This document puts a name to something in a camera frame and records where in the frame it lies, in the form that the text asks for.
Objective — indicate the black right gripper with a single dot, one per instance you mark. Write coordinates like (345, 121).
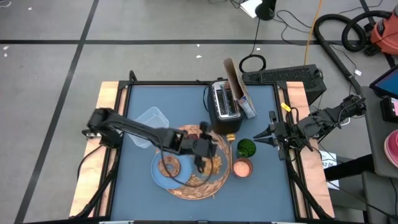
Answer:
(283, 133)

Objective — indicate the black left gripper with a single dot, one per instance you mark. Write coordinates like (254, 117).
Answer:
(202, 144)

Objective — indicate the bread slice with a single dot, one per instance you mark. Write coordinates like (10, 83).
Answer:
(164, 160)

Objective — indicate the blue almond cereal box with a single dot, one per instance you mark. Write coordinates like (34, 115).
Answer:
(244, 99)

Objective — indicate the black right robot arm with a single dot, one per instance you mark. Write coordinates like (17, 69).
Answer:
(329, 119)

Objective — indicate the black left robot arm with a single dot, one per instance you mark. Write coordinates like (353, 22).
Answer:
(136, 130)

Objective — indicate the cereal flakes heap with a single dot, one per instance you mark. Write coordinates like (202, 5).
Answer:
(215, 165)

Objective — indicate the round woven straw placemat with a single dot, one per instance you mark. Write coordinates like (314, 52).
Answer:
(199, 189)

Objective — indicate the green glass cup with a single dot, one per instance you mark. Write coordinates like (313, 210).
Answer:
(247, 148)

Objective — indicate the orange glass of juice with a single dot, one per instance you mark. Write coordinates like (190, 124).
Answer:
(242, 168)

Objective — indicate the blue plate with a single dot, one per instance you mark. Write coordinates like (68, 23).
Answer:
(161, 180)

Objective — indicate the black chrome two-slot toaster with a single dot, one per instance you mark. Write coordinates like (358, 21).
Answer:
(225, 123)

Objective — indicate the black computer case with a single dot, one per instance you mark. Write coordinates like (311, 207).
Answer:
(286, 76)

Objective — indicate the printed white paper sheet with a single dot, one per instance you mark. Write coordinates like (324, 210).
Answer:
(329, 161)

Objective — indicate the clear plastic container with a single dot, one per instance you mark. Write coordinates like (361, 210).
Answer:
(152, 116)

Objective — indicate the grey desk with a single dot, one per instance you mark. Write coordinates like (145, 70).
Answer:
(373, 140)

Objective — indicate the pink round object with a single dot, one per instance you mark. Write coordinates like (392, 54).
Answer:
(392, 149)

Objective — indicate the black device with pink screen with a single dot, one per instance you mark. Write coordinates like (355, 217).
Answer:
(390, 109)

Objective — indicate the black round stand base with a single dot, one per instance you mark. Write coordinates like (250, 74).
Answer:
(265, 9)

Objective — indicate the tablet with blue screen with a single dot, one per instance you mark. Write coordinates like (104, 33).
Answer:
(388, 82)

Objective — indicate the red vacuum cleaner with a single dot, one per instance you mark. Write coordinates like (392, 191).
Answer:
(385, 34)

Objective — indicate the black metal table frame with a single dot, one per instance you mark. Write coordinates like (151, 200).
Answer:
(149, 83)

